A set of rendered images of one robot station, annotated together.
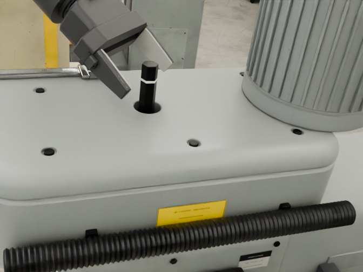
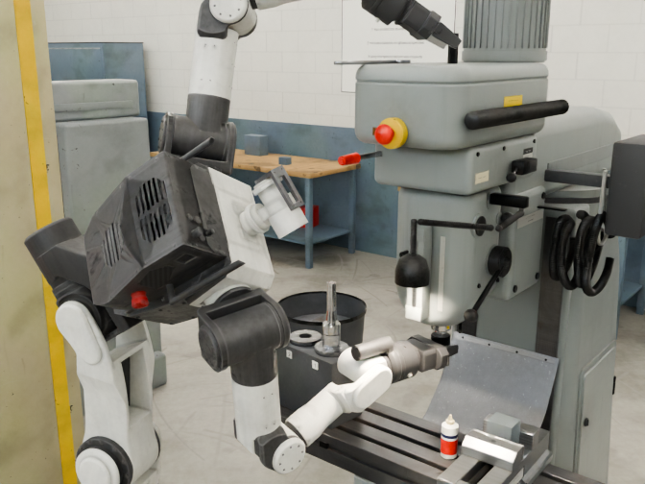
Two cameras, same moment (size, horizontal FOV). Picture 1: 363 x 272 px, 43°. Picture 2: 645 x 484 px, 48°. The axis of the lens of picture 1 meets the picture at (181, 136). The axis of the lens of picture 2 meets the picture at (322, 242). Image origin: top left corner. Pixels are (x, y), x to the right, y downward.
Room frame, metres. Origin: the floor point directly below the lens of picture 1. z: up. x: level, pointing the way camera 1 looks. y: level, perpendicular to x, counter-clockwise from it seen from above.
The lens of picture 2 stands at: (-0.72, 1.08, 1.92)
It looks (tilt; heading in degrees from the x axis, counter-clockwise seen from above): 15 degrees down; 331
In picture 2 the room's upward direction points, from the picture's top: straight up
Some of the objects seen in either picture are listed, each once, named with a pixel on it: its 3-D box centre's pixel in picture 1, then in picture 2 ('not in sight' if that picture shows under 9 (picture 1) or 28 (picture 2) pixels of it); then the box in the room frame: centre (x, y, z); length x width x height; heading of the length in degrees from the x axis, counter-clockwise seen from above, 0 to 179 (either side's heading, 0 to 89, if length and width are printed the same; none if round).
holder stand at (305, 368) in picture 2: not in sight; (318, 375); (0.87, 0.20, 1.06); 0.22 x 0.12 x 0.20; 16
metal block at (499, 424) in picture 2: not in sight; (503, 431); (0.39, -0.01, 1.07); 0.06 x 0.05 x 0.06; 24
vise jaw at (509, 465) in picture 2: not in sight; (491, 449); (0.36, 0.04, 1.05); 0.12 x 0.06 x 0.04; 24
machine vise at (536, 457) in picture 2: not in sight; (495, 458); (0.38, 0.01, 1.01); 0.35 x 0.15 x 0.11; 114
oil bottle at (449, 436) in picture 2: not in sight; (449, 435); (0.51, 0.04, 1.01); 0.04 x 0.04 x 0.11
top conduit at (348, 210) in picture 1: (197, 233); (520, 112); (0.42, -0.04, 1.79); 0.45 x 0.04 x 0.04; 112
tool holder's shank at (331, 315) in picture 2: not in sight; (331, 302); (0.83, 0.19, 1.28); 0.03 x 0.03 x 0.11
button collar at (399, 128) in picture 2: not in sight; (392, 133); (0.46, 0.26, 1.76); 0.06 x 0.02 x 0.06; 22
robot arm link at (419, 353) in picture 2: not in sight; (412, 357); (0.54, 0.14, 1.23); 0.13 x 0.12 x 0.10; 7
